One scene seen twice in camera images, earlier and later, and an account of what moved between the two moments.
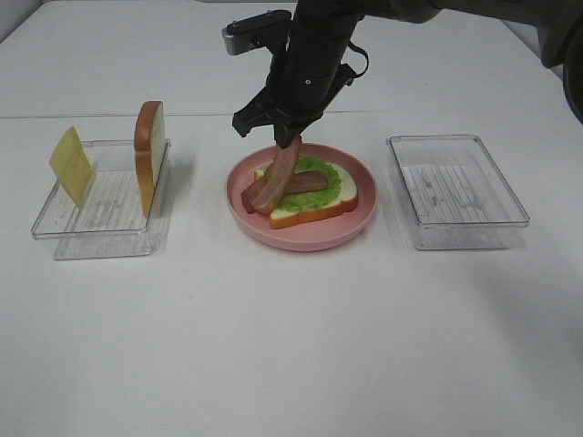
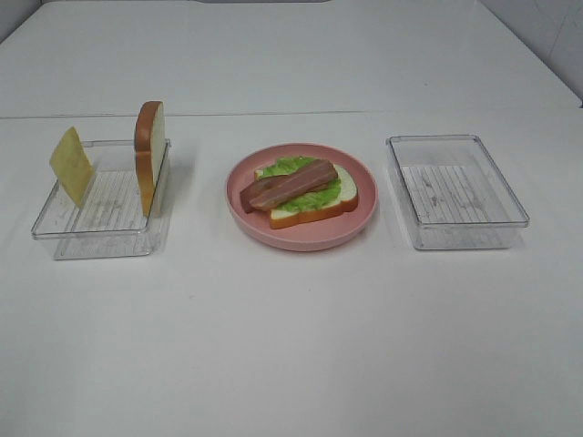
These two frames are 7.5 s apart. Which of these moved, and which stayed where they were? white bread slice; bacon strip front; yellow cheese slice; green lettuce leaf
Moved: bacon strip front
Stayed: green lettuce leaf; yellow cheese slice; white bread slice
